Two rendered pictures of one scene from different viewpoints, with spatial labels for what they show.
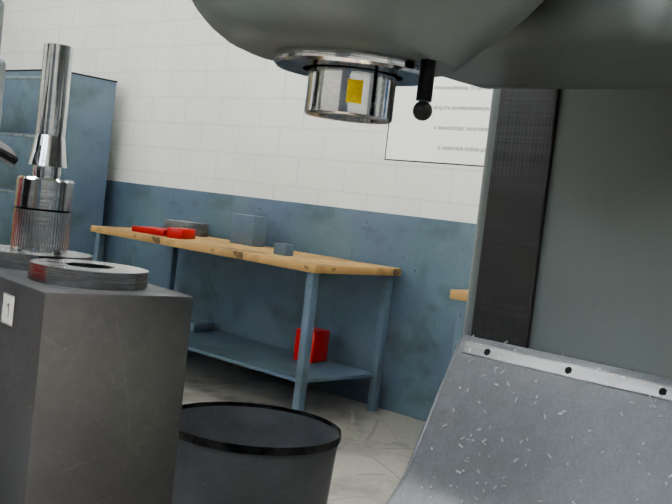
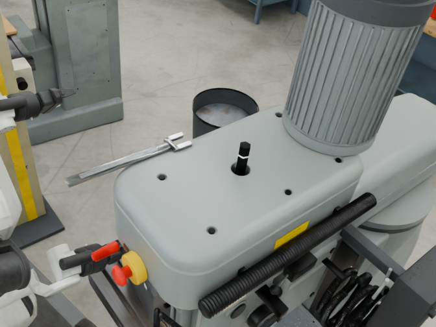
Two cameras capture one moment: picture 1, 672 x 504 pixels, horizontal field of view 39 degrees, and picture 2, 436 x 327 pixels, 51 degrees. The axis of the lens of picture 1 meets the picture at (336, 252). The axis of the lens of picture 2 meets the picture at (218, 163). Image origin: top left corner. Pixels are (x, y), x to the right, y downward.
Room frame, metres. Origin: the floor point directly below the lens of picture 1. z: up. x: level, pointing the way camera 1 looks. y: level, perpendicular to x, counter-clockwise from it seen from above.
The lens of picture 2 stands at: (-0.11, 0.01, 2.46)
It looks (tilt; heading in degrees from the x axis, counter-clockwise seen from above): 42 degrees down; 3
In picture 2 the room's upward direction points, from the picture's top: 8 degrees clockwise
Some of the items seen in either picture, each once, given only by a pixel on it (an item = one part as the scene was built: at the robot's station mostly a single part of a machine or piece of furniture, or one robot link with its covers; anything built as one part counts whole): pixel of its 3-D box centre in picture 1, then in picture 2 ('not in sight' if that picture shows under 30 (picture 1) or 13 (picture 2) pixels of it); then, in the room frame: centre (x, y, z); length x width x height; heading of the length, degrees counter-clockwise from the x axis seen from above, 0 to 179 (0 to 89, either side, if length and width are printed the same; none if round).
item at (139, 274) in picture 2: not in sight; (134, 267); (0.34, 0.16, 1.76); 0.06 x 0.02 x 0.06; 48
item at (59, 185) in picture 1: (45, 183); not in sight; (0.81, 0.25, 1.22); 0.05 x 0.05 x 0.01
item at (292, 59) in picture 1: (353, 66); not in sight; (0.51, 0.00, 1.31); 0.09 x 0.09 x 0.01
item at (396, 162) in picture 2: not in sight; (363, 162); (0.88, -0.33, 1.66); 0.80 x 0.23 x 0.20; 138
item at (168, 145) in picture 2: not in sight; (130, 159); (0.48, 0.20, 1.89); 0.24 x 0.04 x 0.01; 135
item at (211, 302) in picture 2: not in sight; (296, 245); (0.44, -0.13, 1.79); 0.45 x 0.04 x 0.04; 138
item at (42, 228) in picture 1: (42, 220); not in sight; (0.81, 0.25, 1.19); 0.05 x 0.05 x 0.05
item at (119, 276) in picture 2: not in sight; (122, 274); (0.33, 0.17, 1.76); 0.04 x 0.03 x 0.04; 48
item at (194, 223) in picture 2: not in sight; (240, 194); (0.53, -0.01, 1.81); 0.47 x 0.26 x 0.16; 138
